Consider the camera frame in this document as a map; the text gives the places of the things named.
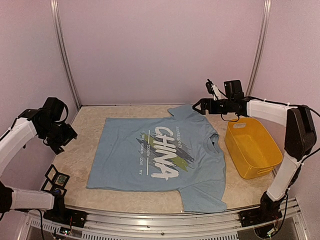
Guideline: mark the upper black brooch case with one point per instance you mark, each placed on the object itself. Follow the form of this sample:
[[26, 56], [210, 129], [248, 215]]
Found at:
[[52, 174]]

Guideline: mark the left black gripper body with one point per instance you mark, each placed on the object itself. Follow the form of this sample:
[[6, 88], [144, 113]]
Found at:
[[60, 136]]

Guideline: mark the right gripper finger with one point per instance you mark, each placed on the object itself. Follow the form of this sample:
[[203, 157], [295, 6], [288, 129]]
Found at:
[[201, 111], [200, 104]]

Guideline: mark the right aluminium frame post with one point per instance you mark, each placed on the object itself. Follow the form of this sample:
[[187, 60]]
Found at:
[[267, 4]]

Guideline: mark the yellow plastic basket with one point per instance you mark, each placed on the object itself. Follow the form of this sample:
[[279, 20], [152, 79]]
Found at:
[[251, 147]]

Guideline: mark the green brooch in case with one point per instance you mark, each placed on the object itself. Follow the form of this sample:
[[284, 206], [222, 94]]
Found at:
[[61, 180]]

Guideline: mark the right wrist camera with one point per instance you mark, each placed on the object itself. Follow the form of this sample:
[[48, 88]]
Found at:
[[213, 90]]

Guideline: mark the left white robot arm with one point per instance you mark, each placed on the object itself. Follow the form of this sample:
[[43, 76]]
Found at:
[[47, 124]]

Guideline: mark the light blue printed t-shirt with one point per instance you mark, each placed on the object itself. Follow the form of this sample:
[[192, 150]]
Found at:
[[180, 152]]

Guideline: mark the black brooch case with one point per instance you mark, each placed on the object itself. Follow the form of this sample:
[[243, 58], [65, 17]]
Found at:
[[51, 187], [52, 174]]

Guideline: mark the aluminium frame post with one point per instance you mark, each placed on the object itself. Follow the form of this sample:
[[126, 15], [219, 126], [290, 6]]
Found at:
[[267, 4], [54, 5]]

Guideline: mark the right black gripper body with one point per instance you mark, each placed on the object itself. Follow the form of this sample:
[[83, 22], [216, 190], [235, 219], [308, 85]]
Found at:
[[217, 109]]

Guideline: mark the left aluminium frame post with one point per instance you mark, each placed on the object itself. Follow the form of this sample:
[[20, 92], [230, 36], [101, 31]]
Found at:
[[54, 5]]

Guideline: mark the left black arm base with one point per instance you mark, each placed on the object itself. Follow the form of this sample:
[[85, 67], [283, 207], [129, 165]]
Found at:
[[66, 216]]

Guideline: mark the front aluminium rail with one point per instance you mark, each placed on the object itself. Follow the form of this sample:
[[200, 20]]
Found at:
[[111, 225]]

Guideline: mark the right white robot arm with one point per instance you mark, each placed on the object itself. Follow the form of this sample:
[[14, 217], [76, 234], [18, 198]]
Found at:
[[300, 131]]

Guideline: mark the lower black brooch case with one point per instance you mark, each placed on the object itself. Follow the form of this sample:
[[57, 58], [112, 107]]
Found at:
[[51, 187]]

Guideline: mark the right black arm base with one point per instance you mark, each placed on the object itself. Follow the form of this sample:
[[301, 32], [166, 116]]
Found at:
[[267, 211]]

